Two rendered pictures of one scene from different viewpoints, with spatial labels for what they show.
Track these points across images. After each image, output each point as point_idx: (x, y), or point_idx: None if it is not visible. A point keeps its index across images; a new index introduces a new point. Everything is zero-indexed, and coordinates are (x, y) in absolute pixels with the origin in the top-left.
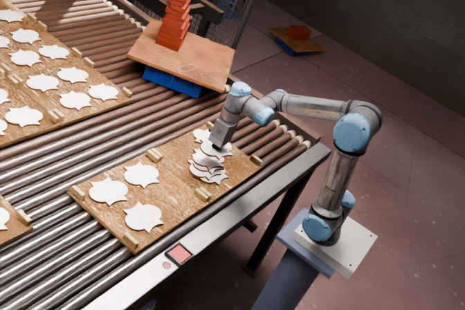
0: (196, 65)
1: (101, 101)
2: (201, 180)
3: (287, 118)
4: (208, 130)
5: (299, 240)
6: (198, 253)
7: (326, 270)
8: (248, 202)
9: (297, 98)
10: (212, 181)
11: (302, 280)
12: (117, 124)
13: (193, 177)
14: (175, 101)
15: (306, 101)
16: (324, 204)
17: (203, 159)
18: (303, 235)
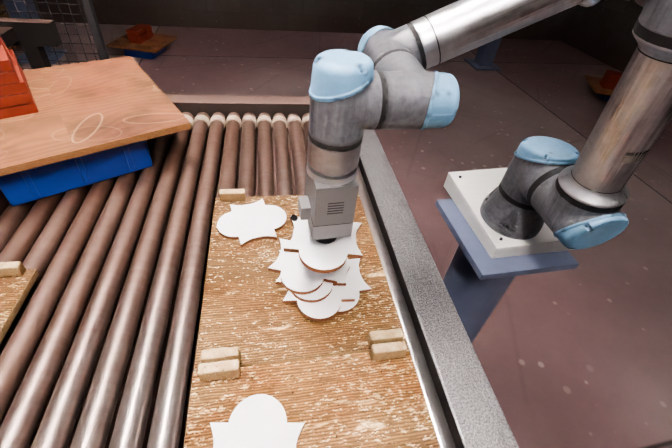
0: (99, 112)
1: None
2: (342, 312)
3: (289, 103)
4: (291, 219)
5: (506, 253)
6: None
7: (568, 261)
8: (419, 268)
9: (454, 14)
10: (358, 295)
11: (507, 288)
12: (54, 362)
13: (325, 322)
14: (121, 199)
15: (486, 5)
16: (616, 186)
17: (305, 272)
18: (510, 243)
